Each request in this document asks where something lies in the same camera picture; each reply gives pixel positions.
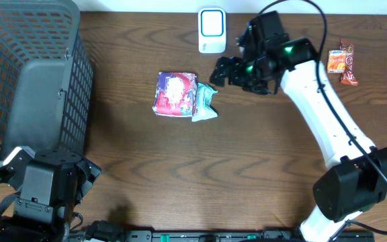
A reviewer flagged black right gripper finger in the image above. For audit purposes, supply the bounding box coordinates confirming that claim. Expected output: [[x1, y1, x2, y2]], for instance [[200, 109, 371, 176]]
[[215, 56, 243, 73], [210, 69, 228, 87]]

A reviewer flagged teal white snack packet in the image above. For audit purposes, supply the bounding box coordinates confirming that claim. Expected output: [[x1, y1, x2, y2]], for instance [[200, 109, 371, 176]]
[[191, 83, 218, 122]]

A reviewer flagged red purple snack bag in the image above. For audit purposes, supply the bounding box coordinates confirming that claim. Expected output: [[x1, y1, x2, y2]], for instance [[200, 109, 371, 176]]
[[153, 72, 198, 118]]

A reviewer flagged small orange snack packet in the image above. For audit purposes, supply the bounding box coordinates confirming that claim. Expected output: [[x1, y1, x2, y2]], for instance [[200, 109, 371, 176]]
[[327, 50, 346, 73]]

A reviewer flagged red white striped packet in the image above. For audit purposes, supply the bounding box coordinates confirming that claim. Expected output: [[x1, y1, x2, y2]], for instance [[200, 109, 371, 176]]
[[340, 39, 359, 86]]

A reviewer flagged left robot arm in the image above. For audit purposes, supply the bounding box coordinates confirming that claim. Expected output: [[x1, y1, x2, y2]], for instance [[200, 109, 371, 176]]
[[0, 150, 101, 241]]

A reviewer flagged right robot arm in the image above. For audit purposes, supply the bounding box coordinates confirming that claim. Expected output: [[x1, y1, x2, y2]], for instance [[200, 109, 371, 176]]
[[210, 11, 387, 241]]

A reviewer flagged grey plastic mesh basket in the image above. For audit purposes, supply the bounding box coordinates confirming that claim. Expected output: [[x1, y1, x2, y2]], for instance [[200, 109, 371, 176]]
[[0, 0, 94, 166]]

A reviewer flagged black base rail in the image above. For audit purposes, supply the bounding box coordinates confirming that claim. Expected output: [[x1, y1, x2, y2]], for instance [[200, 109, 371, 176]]
[[69, 229, 376, 242]]

